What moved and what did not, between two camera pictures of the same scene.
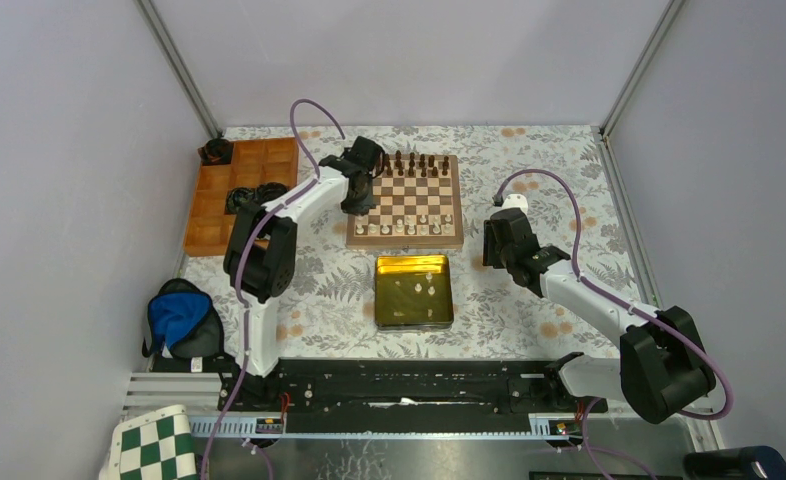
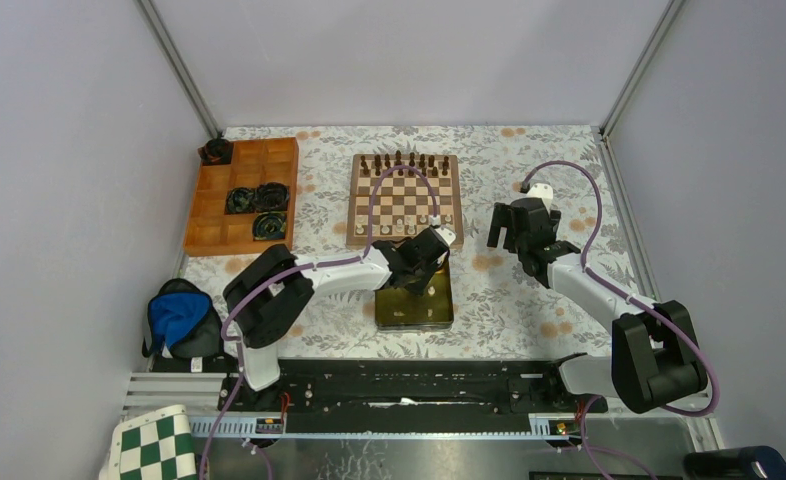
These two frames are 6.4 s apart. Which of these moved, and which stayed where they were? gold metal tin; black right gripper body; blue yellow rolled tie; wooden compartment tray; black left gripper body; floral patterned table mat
Moved: black left gripper body; black right gripper body
Stayed: gold metal tin; floral patterned table mat; blue yellow rolled tie; wooden compartment tray
